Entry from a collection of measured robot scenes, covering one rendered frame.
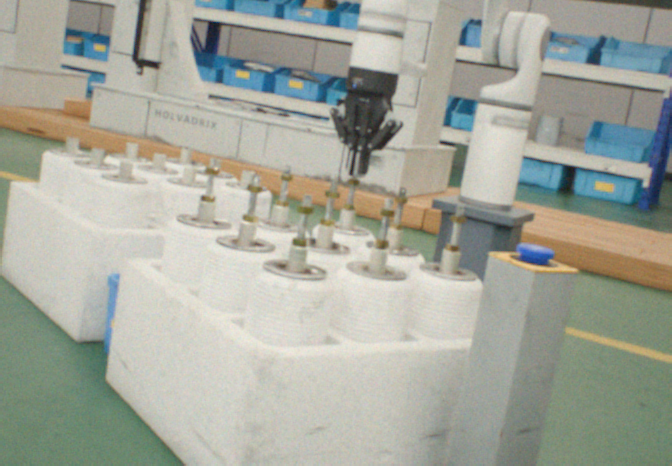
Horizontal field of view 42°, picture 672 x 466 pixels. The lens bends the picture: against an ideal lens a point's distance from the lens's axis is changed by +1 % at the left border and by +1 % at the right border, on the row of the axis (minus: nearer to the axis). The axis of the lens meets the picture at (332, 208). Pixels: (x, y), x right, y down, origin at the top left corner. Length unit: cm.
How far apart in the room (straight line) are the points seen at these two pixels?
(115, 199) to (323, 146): 191
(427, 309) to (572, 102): 839
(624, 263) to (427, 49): 101
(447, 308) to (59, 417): 50
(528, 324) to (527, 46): 64
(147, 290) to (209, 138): 239
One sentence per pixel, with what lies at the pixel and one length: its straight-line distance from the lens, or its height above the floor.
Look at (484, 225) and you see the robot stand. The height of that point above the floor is 27.
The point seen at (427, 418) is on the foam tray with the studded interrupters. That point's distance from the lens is 110.
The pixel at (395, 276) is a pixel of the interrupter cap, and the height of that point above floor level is 25.
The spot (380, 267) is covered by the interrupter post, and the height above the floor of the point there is 26.
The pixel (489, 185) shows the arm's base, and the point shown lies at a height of 34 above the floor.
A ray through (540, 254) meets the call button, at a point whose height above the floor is 33.
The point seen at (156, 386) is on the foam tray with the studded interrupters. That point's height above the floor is 6.
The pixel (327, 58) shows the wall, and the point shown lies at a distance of 1041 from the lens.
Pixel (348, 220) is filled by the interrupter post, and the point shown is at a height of 27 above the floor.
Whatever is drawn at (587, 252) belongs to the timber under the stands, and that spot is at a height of 6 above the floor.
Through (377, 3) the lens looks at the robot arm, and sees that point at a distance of 128.
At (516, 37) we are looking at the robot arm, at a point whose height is 59.
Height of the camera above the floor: 48
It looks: 9 degrees down
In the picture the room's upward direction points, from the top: 10 degrees clockwise
